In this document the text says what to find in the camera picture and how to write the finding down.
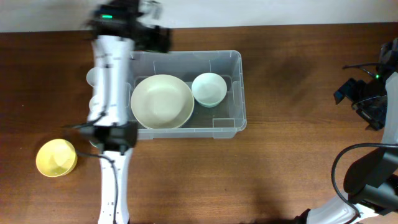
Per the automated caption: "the cream white cup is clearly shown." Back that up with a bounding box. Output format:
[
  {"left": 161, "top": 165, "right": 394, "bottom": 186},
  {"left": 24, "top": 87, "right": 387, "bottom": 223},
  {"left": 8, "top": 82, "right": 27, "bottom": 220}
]
[{"left": 89, "top": 96, "right": 98, "bottom": 112}]

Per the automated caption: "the small mint green bowl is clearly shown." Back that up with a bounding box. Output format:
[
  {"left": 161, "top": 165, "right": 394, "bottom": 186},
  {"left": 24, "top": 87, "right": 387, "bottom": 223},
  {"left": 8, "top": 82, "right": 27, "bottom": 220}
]
[{"left": 195, "top": 97, "right": 223, "bottom": 108}]

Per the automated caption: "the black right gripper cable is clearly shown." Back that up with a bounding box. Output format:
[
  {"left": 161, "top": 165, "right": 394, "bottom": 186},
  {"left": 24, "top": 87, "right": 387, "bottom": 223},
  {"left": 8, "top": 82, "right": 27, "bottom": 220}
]
[{"left": 330, "top": 142, "right": 398, "bottom": 218}]

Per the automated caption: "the small yellow bowl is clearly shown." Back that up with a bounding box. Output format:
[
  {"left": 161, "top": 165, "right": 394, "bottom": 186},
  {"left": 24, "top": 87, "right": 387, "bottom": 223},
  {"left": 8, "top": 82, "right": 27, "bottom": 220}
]
[{"left": 35, "top": 139, "right": 78, "bottom": 177}]

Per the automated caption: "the clear plastic storage bin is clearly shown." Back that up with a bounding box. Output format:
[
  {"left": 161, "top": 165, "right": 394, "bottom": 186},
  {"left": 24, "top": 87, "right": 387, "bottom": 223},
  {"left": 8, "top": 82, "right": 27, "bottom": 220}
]
[{"left": 127, "top": 50, "right": 247, "bottom": 140}]

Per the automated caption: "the small white bowl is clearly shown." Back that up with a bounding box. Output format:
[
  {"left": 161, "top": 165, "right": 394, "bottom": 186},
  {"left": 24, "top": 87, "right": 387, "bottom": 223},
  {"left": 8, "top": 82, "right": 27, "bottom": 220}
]
[{"left": 191, "top": 73, "right": 227, "bottom": 99}]

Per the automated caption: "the translucent grey cup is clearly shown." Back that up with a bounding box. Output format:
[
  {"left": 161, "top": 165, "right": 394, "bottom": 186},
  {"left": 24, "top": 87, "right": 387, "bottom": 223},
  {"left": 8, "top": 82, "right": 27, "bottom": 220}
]
[{"left": 86, "top": 68, "right": 96, "bottom": 87}]

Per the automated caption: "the mint green cup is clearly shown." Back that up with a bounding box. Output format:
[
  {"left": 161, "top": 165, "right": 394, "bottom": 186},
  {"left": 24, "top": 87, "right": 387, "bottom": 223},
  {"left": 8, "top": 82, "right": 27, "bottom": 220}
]
[{"left": 89, "top": 140, "right": 100, "bottom": 148}]

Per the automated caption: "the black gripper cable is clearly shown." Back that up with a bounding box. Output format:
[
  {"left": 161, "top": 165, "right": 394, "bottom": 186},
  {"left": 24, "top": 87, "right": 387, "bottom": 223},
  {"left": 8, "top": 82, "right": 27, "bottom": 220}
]
[
  {"left": 74, "top": 149, "right": 121, "bottom": 224},
  {"left": 330, "top": 142, "right": 398, "bottom": 218}
]

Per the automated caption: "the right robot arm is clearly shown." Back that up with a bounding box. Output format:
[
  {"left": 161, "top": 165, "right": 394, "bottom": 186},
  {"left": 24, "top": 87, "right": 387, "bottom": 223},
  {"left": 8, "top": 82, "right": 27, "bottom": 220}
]
[{"left": 293, "top": 40, "right": 397, "bottom": 224}]

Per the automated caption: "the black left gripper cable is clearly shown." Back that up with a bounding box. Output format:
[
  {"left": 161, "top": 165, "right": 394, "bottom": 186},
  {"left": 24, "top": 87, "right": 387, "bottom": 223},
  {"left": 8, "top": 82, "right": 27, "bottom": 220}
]
[{"left": 74, "top": 149, "right": 121, "bottom": 224}]

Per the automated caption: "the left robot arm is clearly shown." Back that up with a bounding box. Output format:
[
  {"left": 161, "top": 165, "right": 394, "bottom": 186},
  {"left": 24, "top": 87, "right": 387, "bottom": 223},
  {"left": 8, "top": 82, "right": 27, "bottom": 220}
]
[{"left": 73, "top": 0, "right": 172, "bottom": 224}]

